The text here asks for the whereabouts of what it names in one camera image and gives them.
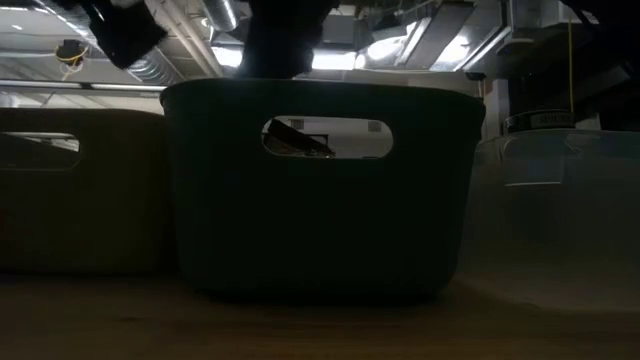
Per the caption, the teal plastic bin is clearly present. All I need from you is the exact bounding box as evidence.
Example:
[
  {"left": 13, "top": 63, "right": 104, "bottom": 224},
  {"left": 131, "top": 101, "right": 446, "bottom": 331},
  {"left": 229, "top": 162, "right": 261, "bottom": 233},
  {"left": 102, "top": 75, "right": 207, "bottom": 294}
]
[{"left": 158, "top": 77, "right": 487, "bottom": 304}]

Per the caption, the clear plastic bin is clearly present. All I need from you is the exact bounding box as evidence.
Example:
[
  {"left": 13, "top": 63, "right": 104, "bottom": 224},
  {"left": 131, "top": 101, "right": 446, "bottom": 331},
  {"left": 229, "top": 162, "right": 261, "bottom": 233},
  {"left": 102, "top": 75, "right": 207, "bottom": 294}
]
[{"left": 457, "top": 127, "right": 640, "bottom": 314}]

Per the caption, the orange taco seasoning packet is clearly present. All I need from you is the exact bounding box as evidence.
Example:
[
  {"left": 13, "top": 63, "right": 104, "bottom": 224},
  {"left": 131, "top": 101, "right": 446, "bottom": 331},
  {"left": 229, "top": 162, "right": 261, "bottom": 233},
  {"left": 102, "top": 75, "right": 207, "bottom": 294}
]
[{"left": 261, "top": 118, "right": 337, "bottom": 159}]

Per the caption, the yellow cord reel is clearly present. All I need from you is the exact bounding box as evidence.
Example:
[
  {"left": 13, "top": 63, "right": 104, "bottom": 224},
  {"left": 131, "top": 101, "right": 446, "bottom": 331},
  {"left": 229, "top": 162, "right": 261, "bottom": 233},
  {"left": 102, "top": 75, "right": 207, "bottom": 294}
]
[{"left": 53, "top": 38, "right": 90, "bottom": 81}]

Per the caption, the large silver ceiling duct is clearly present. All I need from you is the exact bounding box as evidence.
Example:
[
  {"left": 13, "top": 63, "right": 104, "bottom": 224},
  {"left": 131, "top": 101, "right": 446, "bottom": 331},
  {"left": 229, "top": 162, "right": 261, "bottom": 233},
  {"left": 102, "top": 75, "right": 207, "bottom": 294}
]
[{"left": 29, "top": 0, "right": 184, "bottom": 87}]

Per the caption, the grey plastic bin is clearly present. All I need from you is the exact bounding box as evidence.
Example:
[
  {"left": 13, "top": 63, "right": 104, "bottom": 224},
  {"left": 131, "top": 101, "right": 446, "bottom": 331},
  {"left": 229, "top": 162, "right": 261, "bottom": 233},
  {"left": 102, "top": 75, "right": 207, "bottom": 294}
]
[{"left": 0, "top": 107, "right": 174, "bottom": 275}]

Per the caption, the small silver ceiling duct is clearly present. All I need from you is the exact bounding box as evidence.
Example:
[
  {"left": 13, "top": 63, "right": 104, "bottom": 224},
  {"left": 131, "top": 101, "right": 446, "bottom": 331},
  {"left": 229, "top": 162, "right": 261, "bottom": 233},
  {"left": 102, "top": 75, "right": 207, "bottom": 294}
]
[{"left": 201, "top": 0, "right": 240, "bottom": 33}]

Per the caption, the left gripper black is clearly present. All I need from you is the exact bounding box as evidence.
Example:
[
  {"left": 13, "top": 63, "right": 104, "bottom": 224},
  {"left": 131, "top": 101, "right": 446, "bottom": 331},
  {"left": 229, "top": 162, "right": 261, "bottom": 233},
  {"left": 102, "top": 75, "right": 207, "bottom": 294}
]
[{"left": 238, "top": 0, "right": 342, "bottom": 81}]

